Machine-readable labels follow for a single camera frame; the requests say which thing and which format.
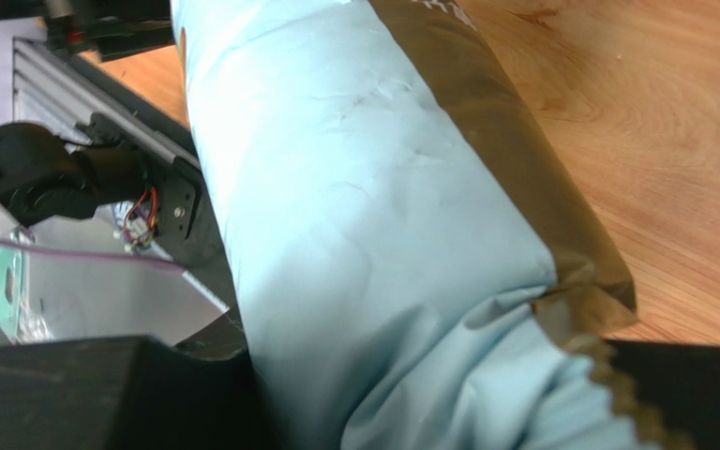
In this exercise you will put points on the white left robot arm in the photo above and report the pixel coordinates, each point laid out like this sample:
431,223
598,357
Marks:
39,177

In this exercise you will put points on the aluminium rail with cable duct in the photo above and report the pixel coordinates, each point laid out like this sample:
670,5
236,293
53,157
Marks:
92,284

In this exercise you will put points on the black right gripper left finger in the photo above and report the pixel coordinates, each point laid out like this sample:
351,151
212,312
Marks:
127,393

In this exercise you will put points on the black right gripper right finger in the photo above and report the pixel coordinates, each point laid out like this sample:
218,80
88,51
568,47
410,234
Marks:
683,380

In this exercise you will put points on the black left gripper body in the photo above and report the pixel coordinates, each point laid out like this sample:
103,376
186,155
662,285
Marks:
113,29

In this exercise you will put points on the light blue snack bag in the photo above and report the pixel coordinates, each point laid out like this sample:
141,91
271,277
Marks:
413,265

